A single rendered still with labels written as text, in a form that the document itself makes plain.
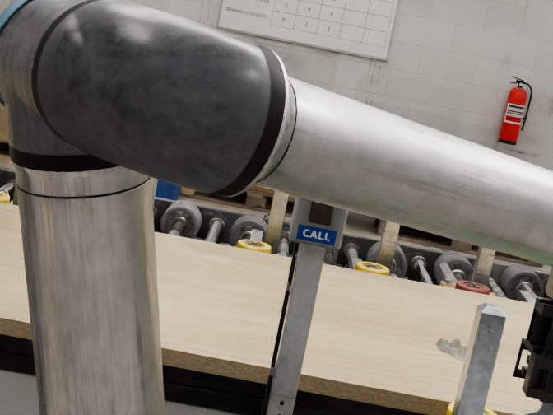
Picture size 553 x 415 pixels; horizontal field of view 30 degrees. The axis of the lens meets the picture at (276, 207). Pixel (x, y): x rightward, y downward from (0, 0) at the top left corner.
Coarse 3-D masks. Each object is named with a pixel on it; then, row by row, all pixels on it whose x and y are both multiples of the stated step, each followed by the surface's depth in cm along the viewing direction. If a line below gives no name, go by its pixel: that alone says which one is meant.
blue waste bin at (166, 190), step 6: (162, 180) 704; (162, 186) 705; (168, 186) 708; (174, 186) 713; (180, 186) 722; (156, 192) 704; (162, 192) 706; (168, 192) 709; (174, 192) 715; (168, 198) 711; (174, 198) 718
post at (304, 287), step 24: (312, 264) 140; (288, 288) 142; (312, 288) 141; (288, 312) 141; (312, 312) 141; (288, 336) 142; (288, 360) 143; (288, 384) 143; (264, 408) 146; (288, 408) 144
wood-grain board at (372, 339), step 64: (0, 256) 194; (192, 256) 221; (256, 256) 231; (0, 320) 162; (192, 320) 178; (256, 320) 185; (320, 320) 192; (384, 320) 200; (448, 320) 209; (512, 320) 219; (320, 384) 162; (384, 384) 165; (448, 384) 171; (512, 384) 177
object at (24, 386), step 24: (0, 336) 166; (0, 360) 167; (24, 360) 166; (0, 384) 167; (24, 384) 167; (168, 384) 167; (192, 384) 167; (216, 384) 166; (240, 384) 166; (264, 384) 166; (0, 408) 168; (24, 408) 168; (168, 408) 167; (192, 408) 167; (216, 408) 167; (240, 408) 167; (312, 408) 167; (336, 408) 167; (360, 408) 167; (384, 408) 167
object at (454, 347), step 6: (438, 342) 191; (444, 342) 190; (450, 342) 191; (456, 342) 189; (444, 348) 188; (450, 348) 188; (456, 348) 187; (462, 348) 186; (456, 354) 186; (462, 354) 186
